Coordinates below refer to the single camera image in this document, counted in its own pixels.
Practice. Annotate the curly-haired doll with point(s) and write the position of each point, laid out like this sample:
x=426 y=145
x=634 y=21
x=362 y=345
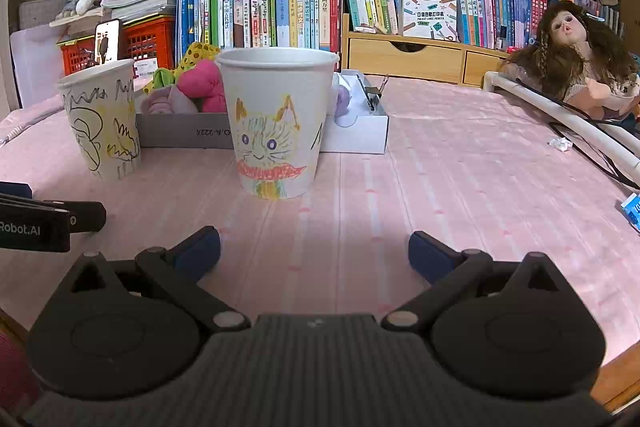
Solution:
x=575 y=52

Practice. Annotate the red plastic crate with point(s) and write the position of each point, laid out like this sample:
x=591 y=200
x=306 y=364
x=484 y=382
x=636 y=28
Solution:
x=147 y=39

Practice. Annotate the black binder clip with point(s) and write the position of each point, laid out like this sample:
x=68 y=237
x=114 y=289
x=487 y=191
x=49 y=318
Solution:
x=372 y=94

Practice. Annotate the white pencil-print box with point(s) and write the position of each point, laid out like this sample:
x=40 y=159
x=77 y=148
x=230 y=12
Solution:
x=427 y=14

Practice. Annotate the paper cup with cat drawing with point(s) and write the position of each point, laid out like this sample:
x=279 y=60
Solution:
x=277 y=122

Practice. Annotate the pink fabric pouch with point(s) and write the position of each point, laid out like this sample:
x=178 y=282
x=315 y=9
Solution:
x=202 y=84

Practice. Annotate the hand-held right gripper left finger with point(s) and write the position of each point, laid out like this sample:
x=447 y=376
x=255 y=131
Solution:
x=200 y=252

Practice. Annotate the white cardboard box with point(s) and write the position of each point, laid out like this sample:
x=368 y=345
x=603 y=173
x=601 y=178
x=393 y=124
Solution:
x=360 y=132

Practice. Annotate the wooden drawer organizer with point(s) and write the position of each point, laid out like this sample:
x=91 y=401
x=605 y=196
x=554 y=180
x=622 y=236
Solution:
x=405 y=59

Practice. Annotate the paper cup with mouse drawing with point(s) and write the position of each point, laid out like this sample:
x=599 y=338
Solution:
x=100 y=122

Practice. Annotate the white tube rail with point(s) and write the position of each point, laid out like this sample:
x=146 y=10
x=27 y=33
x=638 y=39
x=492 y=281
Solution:
x=575 y=122

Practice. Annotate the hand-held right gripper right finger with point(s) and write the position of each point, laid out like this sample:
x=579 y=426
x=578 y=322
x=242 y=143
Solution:
x=429 y=254

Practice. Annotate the smartphone on stand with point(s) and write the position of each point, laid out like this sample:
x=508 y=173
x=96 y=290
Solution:
x=107 y=42

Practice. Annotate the row of pastel workbooks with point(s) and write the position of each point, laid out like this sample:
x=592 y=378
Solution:
x=495 y=2

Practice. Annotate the small blue packet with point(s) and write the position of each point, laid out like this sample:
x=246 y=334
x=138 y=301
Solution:
x=632 y=209

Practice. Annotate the white paper bag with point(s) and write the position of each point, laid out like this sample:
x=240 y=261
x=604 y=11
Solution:
x=35 y=67

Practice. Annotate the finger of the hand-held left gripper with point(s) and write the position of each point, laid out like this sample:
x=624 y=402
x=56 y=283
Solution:
x=15 y=190
x=87 y=216

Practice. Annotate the grey grid storage box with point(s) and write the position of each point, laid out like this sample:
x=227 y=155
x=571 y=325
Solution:
x=40 y=12

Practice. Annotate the yellow sequin bow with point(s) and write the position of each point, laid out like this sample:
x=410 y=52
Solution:
x=197 y=54

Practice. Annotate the crumpled white paper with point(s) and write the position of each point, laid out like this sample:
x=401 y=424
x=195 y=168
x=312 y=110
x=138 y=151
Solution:
x=560 y=144

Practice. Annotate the purple plush toy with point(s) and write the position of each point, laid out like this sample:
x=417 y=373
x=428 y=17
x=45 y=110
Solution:
x=341 y=101

